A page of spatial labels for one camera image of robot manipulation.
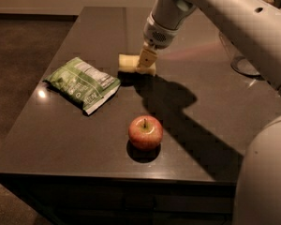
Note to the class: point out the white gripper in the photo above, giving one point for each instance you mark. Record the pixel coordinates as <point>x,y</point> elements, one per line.
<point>159,34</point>

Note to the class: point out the yellow sponge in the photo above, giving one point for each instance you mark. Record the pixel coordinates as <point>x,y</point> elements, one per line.
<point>131,64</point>

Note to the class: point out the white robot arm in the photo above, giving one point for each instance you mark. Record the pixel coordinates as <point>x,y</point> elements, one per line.
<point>254,29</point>

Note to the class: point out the green jalapeno chip bag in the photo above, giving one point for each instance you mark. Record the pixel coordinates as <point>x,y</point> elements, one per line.
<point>83,84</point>

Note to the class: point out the red apple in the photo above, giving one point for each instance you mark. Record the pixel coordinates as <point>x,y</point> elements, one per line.
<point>145,133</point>

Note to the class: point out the clear glass jar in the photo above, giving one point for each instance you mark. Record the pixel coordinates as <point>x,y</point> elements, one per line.
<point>237,61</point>

